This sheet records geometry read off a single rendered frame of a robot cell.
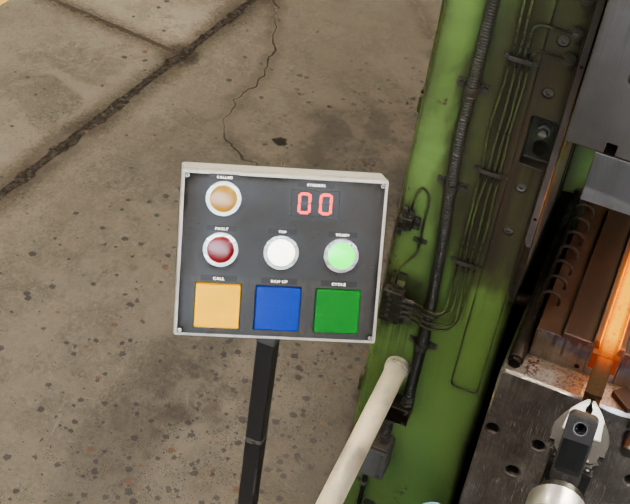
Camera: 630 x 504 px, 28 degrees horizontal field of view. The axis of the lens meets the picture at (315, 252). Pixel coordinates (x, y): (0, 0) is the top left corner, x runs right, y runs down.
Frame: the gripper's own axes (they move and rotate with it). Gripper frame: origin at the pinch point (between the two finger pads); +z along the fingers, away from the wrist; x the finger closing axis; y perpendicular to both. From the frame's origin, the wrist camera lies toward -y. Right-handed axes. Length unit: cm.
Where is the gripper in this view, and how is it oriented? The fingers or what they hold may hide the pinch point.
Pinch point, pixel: (591, 403)
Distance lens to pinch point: 207.7
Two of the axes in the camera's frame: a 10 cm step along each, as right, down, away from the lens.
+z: 3.8, -5.9, 7.2
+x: 9.2, 3.3, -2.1
